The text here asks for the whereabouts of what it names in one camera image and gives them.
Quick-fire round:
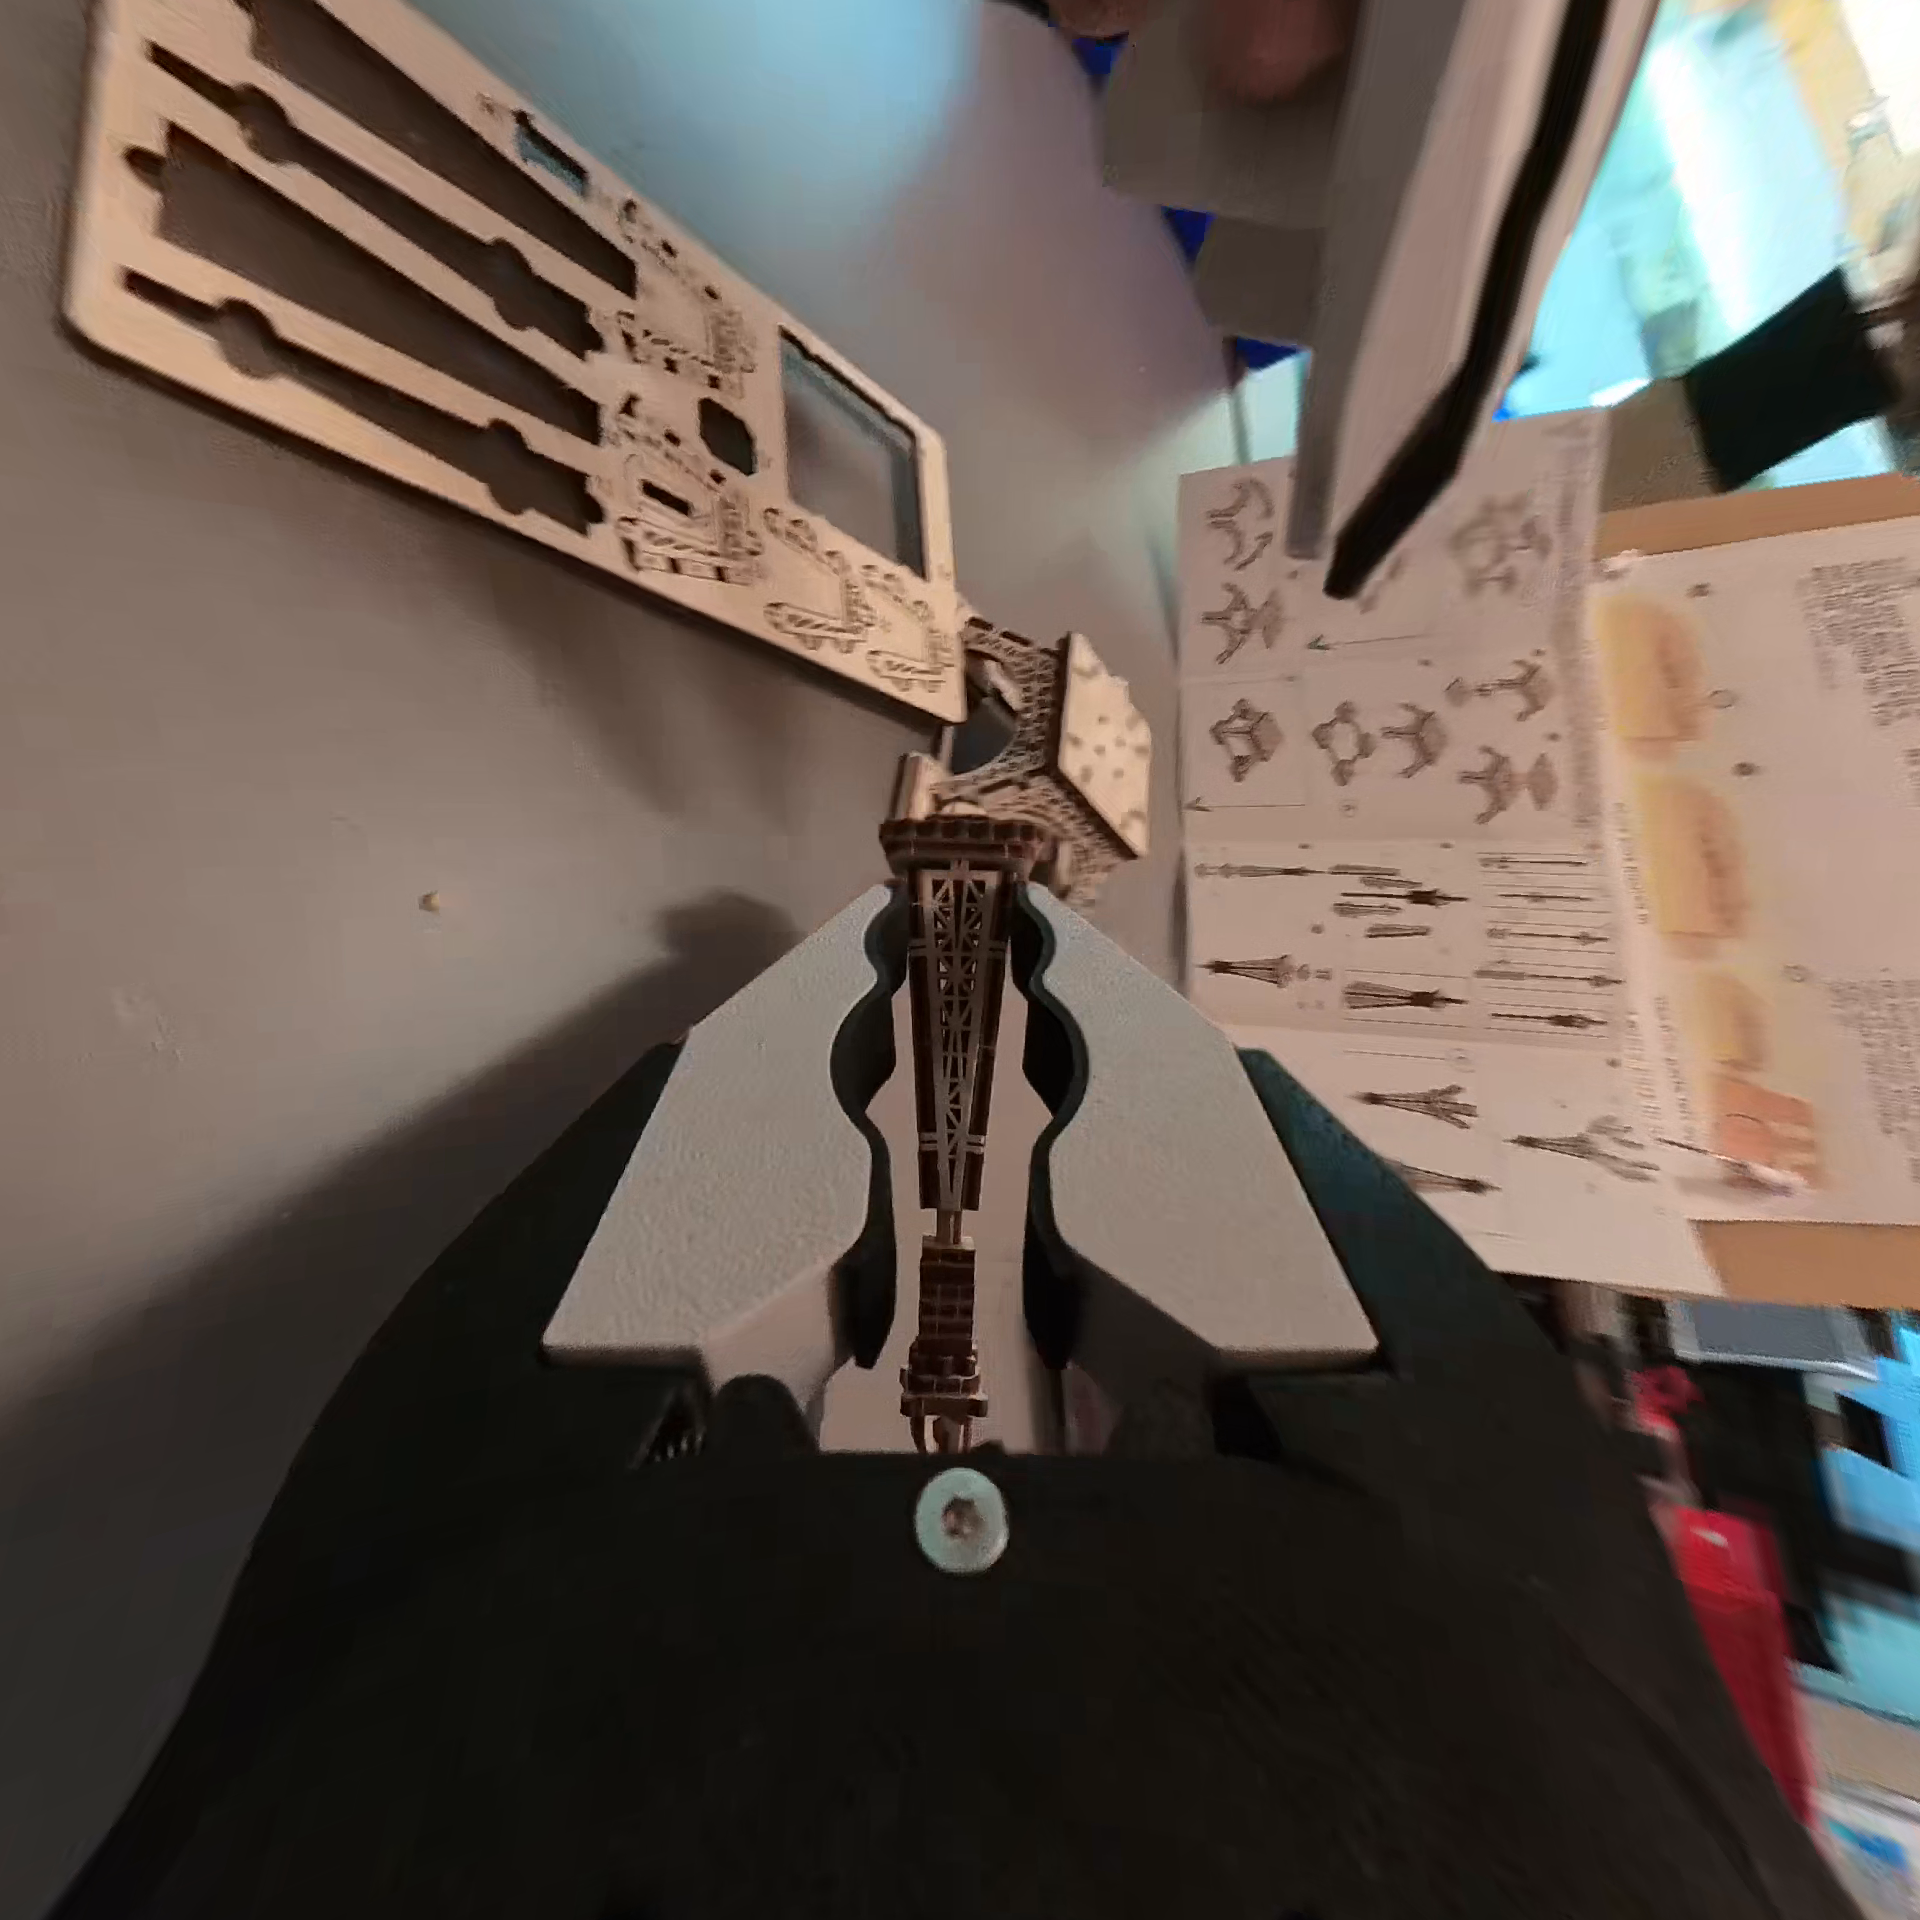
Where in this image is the wooden model tower spire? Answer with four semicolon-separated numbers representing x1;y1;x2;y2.
875;814;1042;1456

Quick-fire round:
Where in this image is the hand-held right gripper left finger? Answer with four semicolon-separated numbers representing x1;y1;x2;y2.
538;883;912;1453

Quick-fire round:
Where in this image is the wooden model tower base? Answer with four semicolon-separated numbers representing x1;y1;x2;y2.
896;613;1153;900

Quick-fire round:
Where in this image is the blurred black object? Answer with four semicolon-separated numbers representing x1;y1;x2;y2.
1679;267;1902;489

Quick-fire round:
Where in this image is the white assembly instruction sheet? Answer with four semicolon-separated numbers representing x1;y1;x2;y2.
1177;410;1727;1298

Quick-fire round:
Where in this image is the blurred red box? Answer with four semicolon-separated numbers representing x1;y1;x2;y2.
1641;1357;1820;1829

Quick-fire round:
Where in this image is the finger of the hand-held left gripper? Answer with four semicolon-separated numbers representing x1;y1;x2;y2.
1288;0;1666;602
1101;61;1359;346

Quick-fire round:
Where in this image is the tan cardboard board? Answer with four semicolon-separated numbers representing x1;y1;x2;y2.
1597;474;1920;1305

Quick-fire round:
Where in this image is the leaflet with yellow pictures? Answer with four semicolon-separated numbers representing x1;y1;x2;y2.
1591;546;1920;1230

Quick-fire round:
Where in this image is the wooden puzzle parts sheet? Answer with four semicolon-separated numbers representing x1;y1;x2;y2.
63;0;971;725

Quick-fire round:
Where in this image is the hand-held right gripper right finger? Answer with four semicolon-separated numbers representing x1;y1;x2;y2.
1006;883;1381;1453

